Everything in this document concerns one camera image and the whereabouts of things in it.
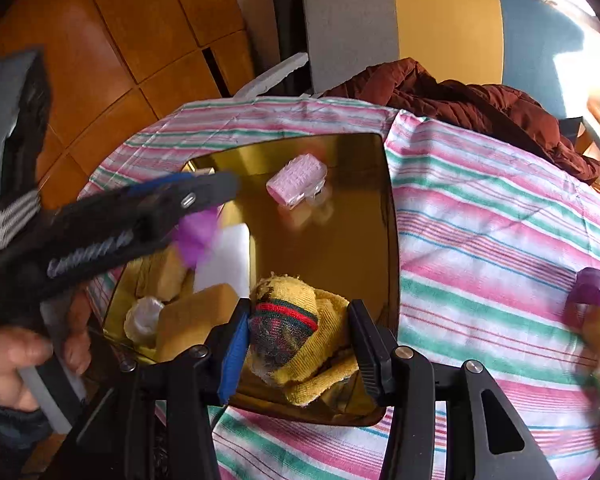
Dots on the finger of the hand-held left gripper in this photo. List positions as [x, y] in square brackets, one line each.
[90, 260]
[180, 195]

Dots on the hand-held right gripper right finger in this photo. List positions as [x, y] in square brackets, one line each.
[367, 350]

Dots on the yellow striped sock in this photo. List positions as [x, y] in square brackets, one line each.
[285, 290]

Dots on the wooden wardrobe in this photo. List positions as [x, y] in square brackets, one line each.
[130, 20]

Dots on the striped tablecloth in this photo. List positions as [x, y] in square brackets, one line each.
[480, 220]

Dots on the black rolled mat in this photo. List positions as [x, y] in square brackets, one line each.
[285, 10]

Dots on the yellow sponge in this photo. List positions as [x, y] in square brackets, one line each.
[165, 272]
[597, 332]
[195, 320]

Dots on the grey yellow blue chair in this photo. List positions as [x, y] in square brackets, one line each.
[445, 20]

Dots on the person's left hand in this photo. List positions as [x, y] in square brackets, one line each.
[5, 355]

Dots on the pink hair roller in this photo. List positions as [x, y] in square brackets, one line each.
[295, 180]

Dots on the gold tin box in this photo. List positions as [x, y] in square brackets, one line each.
[350, 240]

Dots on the small cardboard box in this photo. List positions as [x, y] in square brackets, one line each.
[225, 260]

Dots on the clear plastic bag bundle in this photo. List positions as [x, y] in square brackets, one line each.
[142, 317]

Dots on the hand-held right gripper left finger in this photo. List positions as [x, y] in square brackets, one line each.
[232, 360]

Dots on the brown quilted jacket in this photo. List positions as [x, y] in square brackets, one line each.
[480, 105]

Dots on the person's left forearm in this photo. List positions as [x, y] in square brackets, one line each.
[5, 425]

